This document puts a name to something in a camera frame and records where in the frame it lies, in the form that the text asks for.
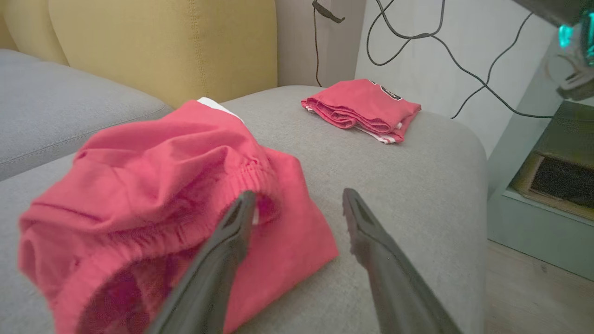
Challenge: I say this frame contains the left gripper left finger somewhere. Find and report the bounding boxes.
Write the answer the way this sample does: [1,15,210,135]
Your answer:
[146,190,257,334]

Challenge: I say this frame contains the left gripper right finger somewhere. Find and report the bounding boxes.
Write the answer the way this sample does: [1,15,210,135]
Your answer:
[342,188,462,334]

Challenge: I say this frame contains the red and white shirt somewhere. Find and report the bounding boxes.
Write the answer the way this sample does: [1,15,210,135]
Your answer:
[18,96,339,334]

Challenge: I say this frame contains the folded red garment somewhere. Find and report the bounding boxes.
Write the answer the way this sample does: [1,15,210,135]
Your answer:
[301,78,422,144]

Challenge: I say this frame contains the pale green cabinet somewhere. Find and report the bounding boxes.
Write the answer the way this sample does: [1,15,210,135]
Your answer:
[486,28,594,281]

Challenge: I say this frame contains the brown box with black face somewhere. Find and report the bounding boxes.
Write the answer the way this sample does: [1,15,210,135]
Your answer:
[510,151,594,221]

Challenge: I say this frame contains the yellow sofa back cushion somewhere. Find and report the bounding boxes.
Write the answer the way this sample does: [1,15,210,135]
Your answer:
[49,0,278,108]
[0,0,69,65]

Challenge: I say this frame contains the thin black cable with clip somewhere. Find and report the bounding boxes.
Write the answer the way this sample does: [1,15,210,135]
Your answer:
[312,0,346,88]

